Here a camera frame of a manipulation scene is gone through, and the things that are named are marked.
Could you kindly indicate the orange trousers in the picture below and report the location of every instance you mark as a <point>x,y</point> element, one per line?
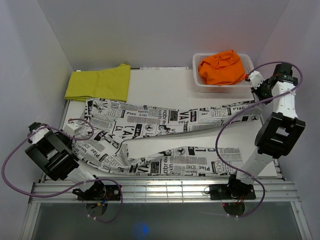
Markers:
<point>222,69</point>

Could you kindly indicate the aluminium rail frame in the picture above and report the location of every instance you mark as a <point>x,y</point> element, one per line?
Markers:
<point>179,190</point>

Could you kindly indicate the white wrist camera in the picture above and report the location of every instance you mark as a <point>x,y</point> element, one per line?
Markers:
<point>255,78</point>
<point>71,129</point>

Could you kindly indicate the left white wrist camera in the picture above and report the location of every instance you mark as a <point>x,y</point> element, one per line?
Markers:
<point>71,129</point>

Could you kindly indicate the white plastic basket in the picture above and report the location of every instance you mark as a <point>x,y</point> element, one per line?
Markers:
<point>239,88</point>

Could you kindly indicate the folded yellow-green trousers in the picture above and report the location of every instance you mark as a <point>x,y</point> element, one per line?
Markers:
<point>111,83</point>

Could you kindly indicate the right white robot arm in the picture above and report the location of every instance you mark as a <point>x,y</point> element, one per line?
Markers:
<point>278,134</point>

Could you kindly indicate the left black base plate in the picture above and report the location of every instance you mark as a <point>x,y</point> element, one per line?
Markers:
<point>109,192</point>

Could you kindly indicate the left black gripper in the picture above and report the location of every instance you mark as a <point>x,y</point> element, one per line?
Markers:
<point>69,139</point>

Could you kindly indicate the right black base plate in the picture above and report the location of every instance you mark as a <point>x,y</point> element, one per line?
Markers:
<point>228,192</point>

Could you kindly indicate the newspaper print trousers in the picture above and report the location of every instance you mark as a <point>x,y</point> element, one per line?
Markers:
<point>101,141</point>

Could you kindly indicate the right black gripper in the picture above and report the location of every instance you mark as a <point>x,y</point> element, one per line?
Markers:
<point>257,92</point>

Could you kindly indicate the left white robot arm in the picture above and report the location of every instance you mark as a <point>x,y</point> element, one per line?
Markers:
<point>52,153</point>

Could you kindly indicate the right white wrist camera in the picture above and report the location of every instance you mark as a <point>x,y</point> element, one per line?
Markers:
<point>255,78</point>

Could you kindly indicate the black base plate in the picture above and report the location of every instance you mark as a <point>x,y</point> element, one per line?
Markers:
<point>109,192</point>
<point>228,192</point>

